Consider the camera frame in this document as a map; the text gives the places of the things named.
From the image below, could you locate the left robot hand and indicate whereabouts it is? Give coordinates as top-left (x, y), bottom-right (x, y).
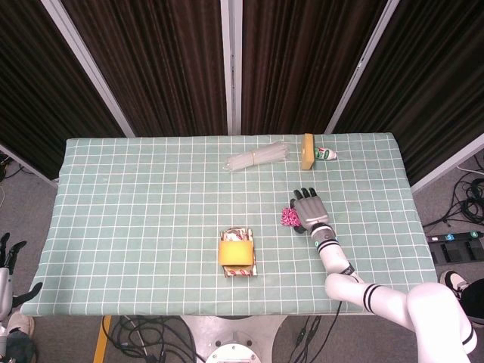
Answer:
top-left (0, 232), bottom-right (43, 321)

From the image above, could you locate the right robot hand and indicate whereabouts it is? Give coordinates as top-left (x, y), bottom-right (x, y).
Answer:
top-left (289, 186), bottom-right (330, 234)

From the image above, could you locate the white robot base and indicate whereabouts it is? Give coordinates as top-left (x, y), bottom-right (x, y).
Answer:
top-left (180, 315), bottom-right (288, 363)

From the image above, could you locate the small white bottle green label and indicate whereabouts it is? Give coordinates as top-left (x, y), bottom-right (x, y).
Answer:
top-left (313, 146), bottom-right (339, 161)

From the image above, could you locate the wooden block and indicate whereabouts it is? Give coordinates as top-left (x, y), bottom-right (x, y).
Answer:
top-left (301, 132), bottom-right (316, 170)

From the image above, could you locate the bundle of clear plastic sticks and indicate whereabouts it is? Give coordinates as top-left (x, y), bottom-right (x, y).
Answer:
top-left (225, 140), bottom-right (291, 174)

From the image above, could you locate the foil snack packet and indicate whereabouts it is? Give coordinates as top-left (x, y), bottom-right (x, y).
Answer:
top-left (220, 225), bottom-right (259, 279)

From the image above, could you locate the flat yellow sponge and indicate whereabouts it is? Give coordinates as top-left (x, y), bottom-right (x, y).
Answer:
top-left (218, 240), bottom-right (254, 265)

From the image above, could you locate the yellow floor tape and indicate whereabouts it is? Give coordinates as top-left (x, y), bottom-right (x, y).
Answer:
top-left (93, 315), bottom-right (113, 363)

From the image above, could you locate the green checked tablecloth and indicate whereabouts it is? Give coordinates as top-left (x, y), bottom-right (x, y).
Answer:
top-left (19, 132), bottom-right (442, 317)

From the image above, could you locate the dark brown curtain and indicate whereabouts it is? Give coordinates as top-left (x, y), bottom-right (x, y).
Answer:
top-left (334, 0), bottom-right (484, 186)
top-left (0, 0), bottom-right (126, 182)
top-left (241, 0), bottom-right (383, 135)
top-left (62, 0), bottom-right (228, 137)

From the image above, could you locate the white and black shoe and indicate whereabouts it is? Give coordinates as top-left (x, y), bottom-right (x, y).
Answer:
top-left (439, 269), bottom-right (470, 299)

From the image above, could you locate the black trouser leg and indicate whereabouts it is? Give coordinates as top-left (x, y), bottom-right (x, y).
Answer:
top-left (459, 279), bottom-right (484, 328)

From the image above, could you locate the black inline cable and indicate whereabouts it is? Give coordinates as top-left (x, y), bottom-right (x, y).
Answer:
top-left (293, 315), bottom-right (322, 363)

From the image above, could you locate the white partition post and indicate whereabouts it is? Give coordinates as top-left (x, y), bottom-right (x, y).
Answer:
top-left (221, 0), bottom-right (243, 135)
top-left (324, 0), bottom-right (400, 134)
top-left (40, 0), bottom-right (136, 138)

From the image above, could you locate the black floor cable tangle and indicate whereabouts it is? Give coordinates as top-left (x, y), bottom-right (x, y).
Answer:
top-left (109, 315), bottom-right (197, 363)
top-left (423, 166), bottom-right (484, 230)

